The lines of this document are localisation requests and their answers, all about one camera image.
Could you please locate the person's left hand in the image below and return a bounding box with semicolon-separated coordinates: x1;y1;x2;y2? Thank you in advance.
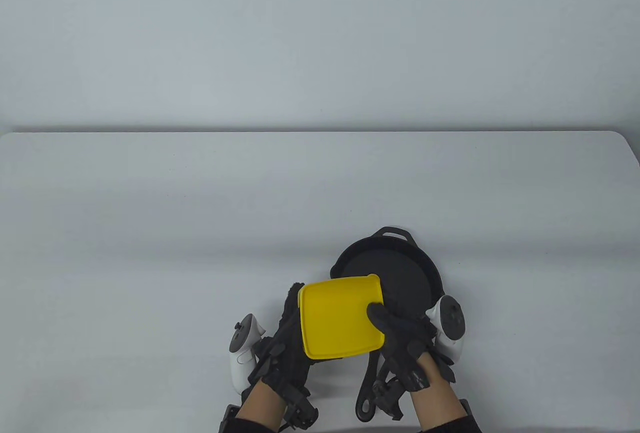
247;280;321;396

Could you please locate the person's right hand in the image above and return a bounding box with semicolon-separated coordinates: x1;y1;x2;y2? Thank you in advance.
367;301;456;394

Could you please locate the black cast iron frying pan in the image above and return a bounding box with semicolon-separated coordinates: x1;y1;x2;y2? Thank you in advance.
330;226;445;423

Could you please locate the yellow plastic lid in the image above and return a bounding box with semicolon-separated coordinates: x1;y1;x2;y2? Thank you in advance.
298;274;386;360

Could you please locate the person's left forearm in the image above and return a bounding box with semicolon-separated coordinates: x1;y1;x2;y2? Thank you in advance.
235;380;296;433

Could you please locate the person's right forearm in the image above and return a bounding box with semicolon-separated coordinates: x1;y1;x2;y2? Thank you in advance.
410;383;471;433

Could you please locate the white and black controller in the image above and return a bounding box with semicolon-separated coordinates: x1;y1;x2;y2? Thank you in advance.
229;314;266;395
425;295;468;361

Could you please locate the black wrist box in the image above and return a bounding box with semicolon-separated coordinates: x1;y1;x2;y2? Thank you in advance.
220;404;242;433

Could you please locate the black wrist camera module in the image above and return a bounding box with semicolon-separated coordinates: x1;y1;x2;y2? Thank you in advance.
372;377;404;422
284;387;320;431

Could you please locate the black wrist strap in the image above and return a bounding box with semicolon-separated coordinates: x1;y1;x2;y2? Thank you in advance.
422;398;483;433
234;417;296;433

